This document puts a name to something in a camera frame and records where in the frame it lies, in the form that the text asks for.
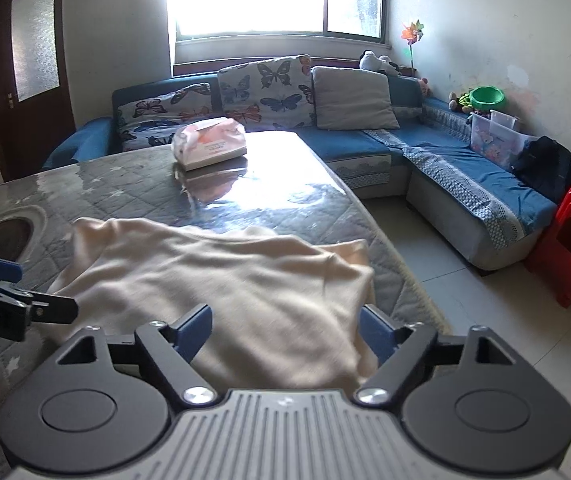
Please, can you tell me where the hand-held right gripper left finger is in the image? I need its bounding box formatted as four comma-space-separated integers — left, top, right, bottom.
54, 304, 216, 407

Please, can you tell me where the green plush toy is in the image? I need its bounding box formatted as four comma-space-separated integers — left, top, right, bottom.
448, 91, 473, 113

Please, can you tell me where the green plastic bowl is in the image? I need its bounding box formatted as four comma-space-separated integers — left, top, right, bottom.
469, 86, 507, 110

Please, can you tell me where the square butterfly print cushion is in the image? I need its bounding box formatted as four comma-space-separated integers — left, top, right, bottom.
217, 54, 316, 133

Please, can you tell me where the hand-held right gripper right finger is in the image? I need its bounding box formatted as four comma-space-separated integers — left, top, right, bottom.
355, 304, 517, 407

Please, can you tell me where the panda plush toy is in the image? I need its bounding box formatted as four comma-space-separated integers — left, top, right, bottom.
359, 50, 399, 77

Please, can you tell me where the dark wooden door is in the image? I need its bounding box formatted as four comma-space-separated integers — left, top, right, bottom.
0, 0, 76, 183

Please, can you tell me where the cream garment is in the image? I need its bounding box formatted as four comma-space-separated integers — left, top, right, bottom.
48, 217, 376, 401

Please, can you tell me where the pink tissue pack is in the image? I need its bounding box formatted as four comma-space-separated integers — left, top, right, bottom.
172, 116, 247, 172

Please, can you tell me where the round black induction cooktop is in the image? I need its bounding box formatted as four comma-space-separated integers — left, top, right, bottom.
0, 205, 49, 266

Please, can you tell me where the wide butterfly print cushion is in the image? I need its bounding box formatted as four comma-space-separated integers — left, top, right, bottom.
117, 82, 219, 153

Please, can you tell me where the grey cushion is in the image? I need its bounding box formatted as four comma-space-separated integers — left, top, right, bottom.
311, 66, 400, 130

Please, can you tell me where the clear plastic storage box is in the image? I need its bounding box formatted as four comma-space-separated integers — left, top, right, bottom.
468, 110, 539, 170

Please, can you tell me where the black backpack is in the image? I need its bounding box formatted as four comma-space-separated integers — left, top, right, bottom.
510, 135, 571, 203

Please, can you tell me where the blue sofa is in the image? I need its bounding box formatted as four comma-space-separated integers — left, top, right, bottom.
40, 67, 559, 273

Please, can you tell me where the colourful pinwheel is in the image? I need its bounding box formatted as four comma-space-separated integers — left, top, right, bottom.
399, 21, 426, 68

